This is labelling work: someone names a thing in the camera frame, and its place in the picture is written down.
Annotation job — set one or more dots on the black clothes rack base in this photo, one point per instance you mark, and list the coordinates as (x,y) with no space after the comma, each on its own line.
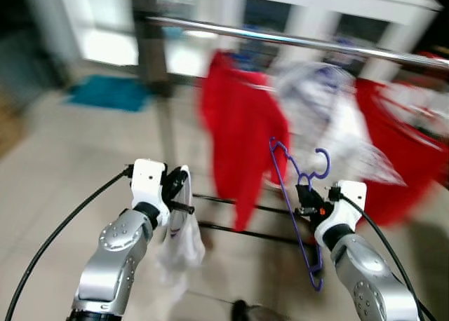
(224,227)

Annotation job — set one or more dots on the black robot foot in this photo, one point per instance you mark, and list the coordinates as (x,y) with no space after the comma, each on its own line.
(242,310)

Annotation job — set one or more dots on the plain red jacket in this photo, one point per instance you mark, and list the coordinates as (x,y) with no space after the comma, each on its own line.
(238,125)

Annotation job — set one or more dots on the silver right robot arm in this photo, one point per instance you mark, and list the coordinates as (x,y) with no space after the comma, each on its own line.
(372,279)

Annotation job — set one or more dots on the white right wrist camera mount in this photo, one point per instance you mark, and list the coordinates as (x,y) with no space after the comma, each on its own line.
(347,209)

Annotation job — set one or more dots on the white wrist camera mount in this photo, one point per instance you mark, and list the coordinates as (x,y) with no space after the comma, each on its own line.
(347,209)
(147,184)

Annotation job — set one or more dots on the teal floor mat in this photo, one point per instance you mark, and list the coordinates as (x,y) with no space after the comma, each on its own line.
(109,93)

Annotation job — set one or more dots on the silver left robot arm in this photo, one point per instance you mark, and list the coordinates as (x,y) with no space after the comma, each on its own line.
(112,265)

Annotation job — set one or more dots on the plain white garment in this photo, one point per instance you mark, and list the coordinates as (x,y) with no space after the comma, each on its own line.
(181,247)

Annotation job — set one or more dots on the clothes rack upright post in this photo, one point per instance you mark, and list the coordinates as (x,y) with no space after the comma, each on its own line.
(167,125)

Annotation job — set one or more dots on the purple plastic hanger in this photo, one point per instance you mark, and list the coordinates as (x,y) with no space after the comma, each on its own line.
(287,195)

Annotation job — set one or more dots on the chrome clothes rail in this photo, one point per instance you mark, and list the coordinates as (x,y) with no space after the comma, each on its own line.
(280,38)

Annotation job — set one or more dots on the white glass-door cabinet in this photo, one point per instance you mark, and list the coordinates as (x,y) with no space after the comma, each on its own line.
(316,12)

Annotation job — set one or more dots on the red garment with white trim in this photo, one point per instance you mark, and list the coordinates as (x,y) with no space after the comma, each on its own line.
(400,153)

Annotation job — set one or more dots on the white stitched garment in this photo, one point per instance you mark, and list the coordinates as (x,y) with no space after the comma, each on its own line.
(337,125)

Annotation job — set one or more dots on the grey tied curtain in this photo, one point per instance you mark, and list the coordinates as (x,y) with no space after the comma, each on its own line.
(151,48)

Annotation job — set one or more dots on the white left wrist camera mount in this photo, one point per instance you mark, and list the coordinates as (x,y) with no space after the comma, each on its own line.
(147,184)

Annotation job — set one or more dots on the blue plastic hanger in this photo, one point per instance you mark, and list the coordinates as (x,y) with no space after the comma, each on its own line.
(245,58)

